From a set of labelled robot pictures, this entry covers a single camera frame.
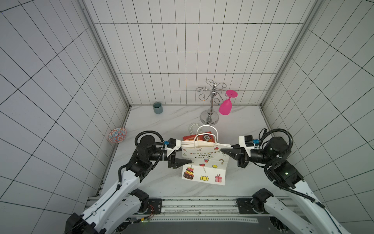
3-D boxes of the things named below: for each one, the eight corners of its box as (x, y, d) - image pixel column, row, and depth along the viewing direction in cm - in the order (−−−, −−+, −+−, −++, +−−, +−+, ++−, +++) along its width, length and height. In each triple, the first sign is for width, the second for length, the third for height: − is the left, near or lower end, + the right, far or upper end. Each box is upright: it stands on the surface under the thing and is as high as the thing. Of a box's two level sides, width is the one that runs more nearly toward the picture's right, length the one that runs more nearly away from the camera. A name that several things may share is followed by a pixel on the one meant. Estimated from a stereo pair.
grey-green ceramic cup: (153, 113, 115) (152, 109, 111) (155, 106, 120) (153, 101, 116) (162, 113, 115) (161, 109, 111) (163, 106, 120) (162, 101, 116)
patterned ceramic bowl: (110, 144, 101) (105, 139, 96) (115, 132, 108) (111, 127, 102) (123, 144, 101) (119, 139, 96) (127, 132, 108) (124, 127, 102)
